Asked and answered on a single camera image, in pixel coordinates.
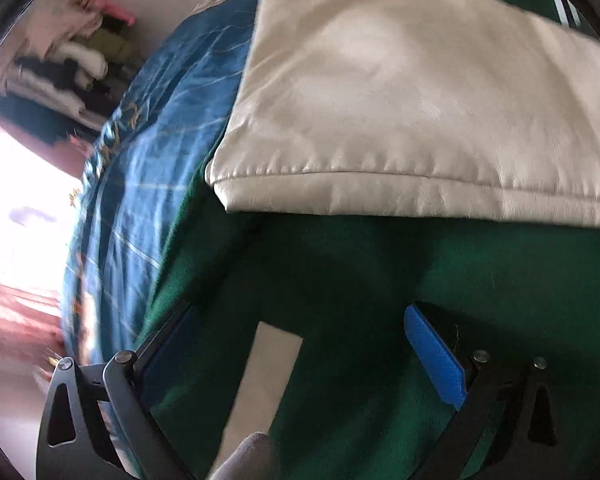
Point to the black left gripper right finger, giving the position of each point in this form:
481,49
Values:
525,444

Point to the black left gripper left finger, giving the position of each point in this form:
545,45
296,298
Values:
74,443

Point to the green white varsity jacket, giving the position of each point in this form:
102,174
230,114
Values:
398,152

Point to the clothes pile on shelf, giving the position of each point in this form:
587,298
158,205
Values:
68,77

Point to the pink curtain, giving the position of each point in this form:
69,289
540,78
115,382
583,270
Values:
29,325

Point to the white gloved finger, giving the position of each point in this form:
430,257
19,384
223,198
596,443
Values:
254,459

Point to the blue striped bed quilt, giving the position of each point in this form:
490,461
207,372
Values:
152,239

